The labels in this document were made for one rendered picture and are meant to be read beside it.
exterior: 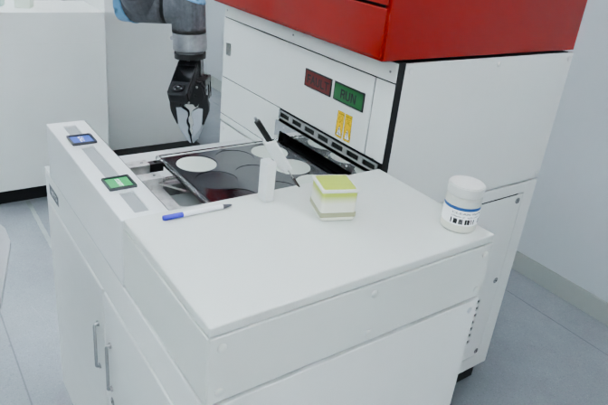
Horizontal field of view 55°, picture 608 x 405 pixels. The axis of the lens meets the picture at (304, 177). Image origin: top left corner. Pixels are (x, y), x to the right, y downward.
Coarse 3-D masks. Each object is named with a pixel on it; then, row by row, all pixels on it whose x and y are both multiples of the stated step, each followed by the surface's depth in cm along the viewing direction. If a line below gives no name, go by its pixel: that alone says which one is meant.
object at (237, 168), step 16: (256, 144) 165; (176, 160) 149; (224, 160) 152; (240, 160) 153; (256, 160) 154; (304, 160) 157; (192, 176) 141; (208, 176) 142; (224, 176) 143; (240, 176) 144; (256, 176) 145; (288, 176) 146; (208, 192) 134; (224, 192) 135; (240, 192) 136; (256, 192) 137
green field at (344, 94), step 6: (336, 84) 149; (336, 90) 149; (342, 90) 147; (348, 90) 145; (354, 90) 143; (336, 96) 149; (342, 96) 147; (348, 96) 145; (354, 96) 144; (360, 96) 142; (348, 102) 146; (354, 102) 144; (360, 102) 142; (360, 108) 142
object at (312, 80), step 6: (306, 72) 158; (312, 72) 156; (306, 78) 159; (312, 78) 156; (318, 78) 154; (324, 78) 152; (306, 84) 159; (312, 84) 157; (318, 84) 155; (324, 84) 153; (324, 90) 153
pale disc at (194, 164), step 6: (192, 156) 152; (198, 156) 152; (180, 162) 148; (186, 162) 148; (192, 162) 148; (198, 162) 149; (204, 162) 149; (210, 162) 150; (186, 168) 144; (192, 168) 145; (198, 168) 145; (204, 168) 146; (210, 168) 146
